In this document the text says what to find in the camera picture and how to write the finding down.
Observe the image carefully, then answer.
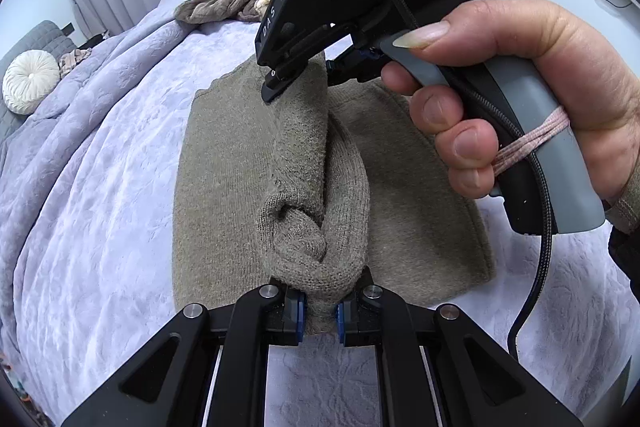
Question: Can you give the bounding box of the olive knit sweater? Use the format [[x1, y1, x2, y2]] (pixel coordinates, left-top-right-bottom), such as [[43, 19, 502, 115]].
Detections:
[[171, 56, 495, 335]]

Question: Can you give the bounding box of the person's right hand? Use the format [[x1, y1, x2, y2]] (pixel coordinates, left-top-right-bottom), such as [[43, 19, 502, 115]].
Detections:
[[382, 0, 639, 202]]

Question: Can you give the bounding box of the small patterned cloth by cushion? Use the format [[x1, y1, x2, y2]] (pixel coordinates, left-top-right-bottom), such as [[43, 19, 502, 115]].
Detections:
[[58, 48, 92, 79]]

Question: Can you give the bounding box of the lavender plush blanket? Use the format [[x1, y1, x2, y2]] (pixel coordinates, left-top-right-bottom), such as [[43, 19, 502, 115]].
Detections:
[[1, 0, 639, 426]]

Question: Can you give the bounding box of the grey quilted headboard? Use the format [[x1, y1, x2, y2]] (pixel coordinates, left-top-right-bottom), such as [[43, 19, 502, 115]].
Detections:
[[1, 20, 77, 142]]

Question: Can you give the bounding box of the round cream pleated cushion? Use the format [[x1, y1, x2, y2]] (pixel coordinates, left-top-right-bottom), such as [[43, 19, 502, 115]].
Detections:
[[2, 50, 61, 116]]

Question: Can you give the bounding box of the black braided cable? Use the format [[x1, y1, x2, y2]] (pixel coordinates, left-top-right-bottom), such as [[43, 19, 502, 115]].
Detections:
[[319, 0, 558, 362]]

